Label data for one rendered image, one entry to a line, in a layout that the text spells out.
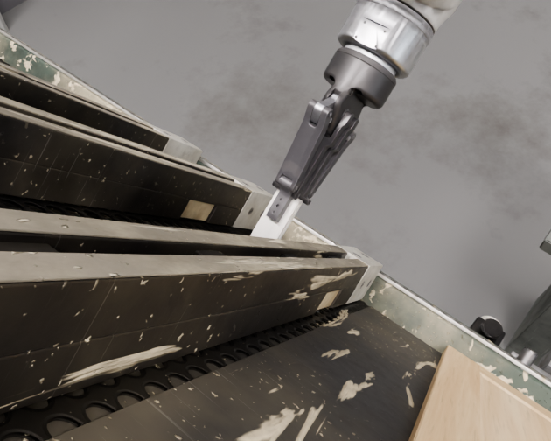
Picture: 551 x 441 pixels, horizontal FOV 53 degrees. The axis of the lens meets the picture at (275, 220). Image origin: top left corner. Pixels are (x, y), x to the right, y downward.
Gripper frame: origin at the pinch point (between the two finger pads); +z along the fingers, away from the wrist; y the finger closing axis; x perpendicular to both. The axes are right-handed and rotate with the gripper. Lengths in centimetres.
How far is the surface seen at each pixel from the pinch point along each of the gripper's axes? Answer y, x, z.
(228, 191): -17.1, -15.0, 2.4
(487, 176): -177, 6, -39
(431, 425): 8.0, 24.9, 6.5
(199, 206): -11.7, -15.2, 5.8
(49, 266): 41.0, 7.1, 1.2
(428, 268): -148, 8, 4
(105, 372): 33.9, 8.0, 7.4
